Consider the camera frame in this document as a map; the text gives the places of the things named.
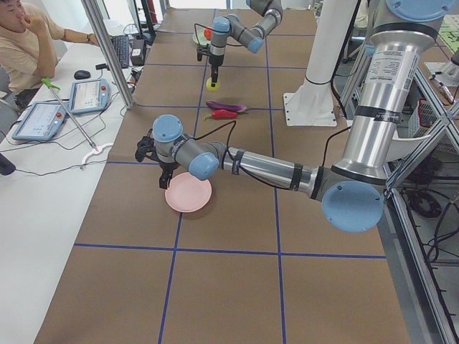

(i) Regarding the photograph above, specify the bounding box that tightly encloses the aluminium frame post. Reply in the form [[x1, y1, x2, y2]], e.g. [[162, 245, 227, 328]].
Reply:
[[81, 0, 134, 110]]

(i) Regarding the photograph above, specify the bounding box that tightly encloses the white curved hook piece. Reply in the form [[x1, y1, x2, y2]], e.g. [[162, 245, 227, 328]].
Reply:
[[79, 143, 113, 169]]

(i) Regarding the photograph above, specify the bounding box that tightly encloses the blue teach pendant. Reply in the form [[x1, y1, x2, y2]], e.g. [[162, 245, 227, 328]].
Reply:
[[69, 78, 110, 115], [11, 102, 66, 141]]

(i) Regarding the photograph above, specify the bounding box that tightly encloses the red chili pepper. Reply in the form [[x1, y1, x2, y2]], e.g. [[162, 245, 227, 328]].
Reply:
[[204, 109, 238, 120]]

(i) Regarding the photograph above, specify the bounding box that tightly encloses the purple eggplant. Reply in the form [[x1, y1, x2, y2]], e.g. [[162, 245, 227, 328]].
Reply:
[[206, 101, 248, 114]]

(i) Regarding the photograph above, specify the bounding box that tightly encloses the yellow pink peach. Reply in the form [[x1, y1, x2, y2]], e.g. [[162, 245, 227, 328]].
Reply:
[[205, 78, 221, 92]]

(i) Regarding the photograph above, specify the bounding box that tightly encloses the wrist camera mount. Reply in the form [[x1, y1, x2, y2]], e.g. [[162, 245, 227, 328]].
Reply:
[[197, 44, 209, 62], [135, 128, 156, 163]]

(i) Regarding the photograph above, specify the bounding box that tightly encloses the near blue teach pendant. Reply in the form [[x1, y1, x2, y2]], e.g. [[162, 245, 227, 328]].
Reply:
[[11, 102, 66, 141]]

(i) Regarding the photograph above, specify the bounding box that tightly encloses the far blue teach pendant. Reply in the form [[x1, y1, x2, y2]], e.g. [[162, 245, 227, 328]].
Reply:
[[69, 78, 110, 115]]

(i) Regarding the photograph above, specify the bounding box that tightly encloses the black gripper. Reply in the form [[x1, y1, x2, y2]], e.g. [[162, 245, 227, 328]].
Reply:
[[158, 162, 178, 188], [209, 54, 224, 87]]

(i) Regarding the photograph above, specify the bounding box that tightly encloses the brown paper table cover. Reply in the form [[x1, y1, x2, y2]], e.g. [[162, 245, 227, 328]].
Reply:
[[36, 10, 410, 343]]

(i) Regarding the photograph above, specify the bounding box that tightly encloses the pink plate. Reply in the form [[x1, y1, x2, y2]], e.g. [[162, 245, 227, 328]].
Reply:
[[164, 172, 212, 213]]

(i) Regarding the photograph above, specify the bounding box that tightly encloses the white camera stand column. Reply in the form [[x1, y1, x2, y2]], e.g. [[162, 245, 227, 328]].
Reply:
[[283, 0, 359, 127]]

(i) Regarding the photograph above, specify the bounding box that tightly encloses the black keyboard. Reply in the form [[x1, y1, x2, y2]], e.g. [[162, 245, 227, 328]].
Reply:
[[110, 35, 130, 69]]

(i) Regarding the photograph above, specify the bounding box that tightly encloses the seated person beige shirt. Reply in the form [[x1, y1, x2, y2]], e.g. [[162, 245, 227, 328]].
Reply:
[[1, 1, 98, 110]]

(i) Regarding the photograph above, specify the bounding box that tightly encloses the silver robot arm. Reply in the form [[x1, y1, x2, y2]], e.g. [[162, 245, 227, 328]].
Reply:
[[148, 1, 458, 232], [202, 0, 283, 91]]

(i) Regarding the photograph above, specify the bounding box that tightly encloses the white plastic chair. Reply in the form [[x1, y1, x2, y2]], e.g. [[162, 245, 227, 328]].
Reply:
[[385, 133, 431, 163]]

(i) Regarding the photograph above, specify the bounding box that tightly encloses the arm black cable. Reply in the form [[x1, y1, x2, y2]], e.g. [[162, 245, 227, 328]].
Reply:
[[193, 120, 354, 190], [193, 22, 213, 47]]

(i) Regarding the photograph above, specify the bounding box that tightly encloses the metal grabber stick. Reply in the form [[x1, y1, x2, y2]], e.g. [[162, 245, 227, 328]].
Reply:
[[41, 77, 98, 152]]

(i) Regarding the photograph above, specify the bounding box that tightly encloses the green plate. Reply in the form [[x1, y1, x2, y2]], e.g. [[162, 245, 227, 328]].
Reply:
[[192, 29, 211, 46]]

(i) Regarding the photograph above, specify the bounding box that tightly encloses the black computer mouse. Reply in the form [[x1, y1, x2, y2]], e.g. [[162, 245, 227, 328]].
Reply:
[[74, 70, 91, 80]]

